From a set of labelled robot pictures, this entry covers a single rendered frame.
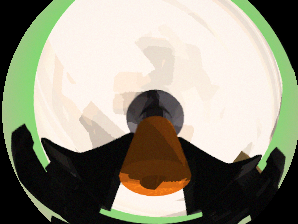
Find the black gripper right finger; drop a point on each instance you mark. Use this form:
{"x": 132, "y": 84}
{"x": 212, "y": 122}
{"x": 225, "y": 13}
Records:
{"x": 210, "y": 176}

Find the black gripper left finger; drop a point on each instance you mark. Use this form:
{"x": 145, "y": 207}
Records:
{"x": 98, "y": 169}

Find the orange knob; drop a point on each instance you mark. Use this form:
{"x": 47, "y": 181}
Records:
{"x": 155, "y": 164}

